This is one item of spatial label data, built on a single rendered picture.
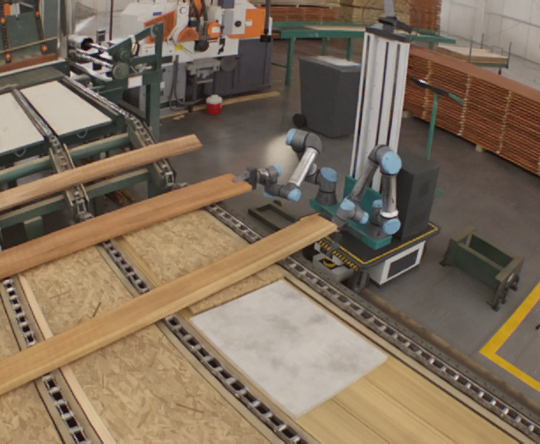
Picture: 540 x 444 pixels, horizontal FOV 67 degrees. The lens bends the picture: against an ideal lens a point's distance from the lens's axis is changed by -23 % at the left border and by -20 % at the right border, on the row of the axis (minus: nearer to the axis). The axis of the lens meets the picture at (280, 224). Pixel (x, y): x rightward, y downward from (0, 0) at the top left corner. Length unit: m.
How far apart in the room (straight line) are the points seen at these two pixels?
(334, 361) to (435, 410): 0.44
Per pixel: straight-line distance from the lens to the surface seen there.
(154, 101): 5.42
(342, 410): 1.66
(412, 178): 3.31
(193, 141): 3.21
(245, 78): 7.70
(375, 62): 3.23
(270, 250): 2.23
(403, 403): 1.72
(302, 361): 1.77
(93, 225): 2.45
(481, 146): 6.96
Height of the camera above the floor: 2.10
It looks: 30 degrees down
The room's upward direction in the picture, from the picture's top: 5 degrees clockwise
